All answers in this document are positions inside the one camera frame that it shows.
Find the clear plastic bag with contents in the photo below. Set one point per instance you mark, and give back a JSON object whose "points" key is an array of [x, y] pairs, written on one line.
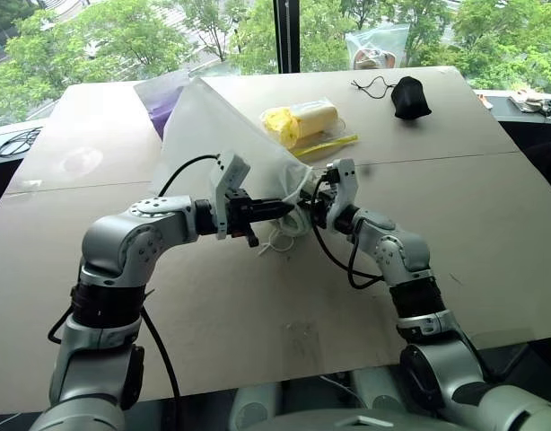
{"points": [[376, 47]]}

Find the clutter of small desk items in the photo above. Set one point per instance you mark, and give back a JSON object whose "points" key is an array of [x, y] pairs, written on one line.
{"points": [[533, 103]]}

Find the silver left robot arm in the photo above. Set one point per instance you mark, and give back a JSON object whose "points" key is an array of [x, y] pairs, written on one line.
{"points": [[123, 242]]}

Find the grey rounded robot leg shape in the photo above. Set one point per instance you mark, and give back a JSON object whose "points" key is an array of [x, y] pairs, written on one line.
{"points": [[255, 404], [376, 388]]}

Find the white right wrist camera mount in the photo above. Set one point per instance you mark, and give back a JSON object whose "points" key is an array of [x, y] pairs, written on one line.
{"points": [[345, 188]]}

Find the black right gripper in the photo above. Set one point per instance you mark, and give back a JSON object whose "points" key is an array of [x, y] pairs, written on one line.
{"points": [[322, 211]]}

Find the yellow rolled towel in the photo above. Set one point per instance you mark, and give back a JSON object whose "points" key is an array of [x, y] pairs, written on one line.
{"points": [[302, 119]]}

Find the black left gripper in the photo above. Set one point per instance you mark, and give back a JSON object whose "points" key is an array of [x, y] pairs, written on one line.
{"points": [[238, 211]]}

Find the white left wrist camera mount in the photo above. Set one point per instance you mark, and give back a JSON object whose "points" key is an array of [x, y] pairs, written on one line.
{"points": [[230, 173]]}

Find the clear zip bag yellow strip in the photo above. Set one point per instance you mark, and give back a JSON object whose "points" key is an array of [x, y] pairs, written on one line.
{"points": [[334, 137]]}

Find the black window frame post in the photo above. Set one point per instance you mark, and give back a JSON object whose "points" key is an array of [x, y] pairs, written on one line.
{"points": [[288, 36]]}

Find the grey robot torso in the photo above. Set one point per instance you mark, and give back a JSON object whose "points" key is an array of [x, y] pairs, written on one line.
{"points": [[347, 422]]}

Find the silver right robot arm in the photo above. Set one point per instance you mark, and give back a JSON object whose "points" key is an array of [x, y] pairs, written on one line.
{"points": [[419, 269]]}

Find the purple plastic bag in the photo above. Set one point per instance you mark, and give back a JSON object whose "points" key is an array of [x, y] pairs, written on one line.
{"points": [[159, 112]]}

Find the black fabric pouch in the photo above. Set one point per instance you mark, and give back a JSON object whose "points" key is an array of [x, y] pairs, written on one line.
{"points": [[409, 99]]}

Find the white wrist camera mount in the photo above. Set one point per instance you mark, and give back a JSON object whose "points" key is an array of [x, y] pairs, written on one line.
{"points": [[345, 188], [230, 173]]}

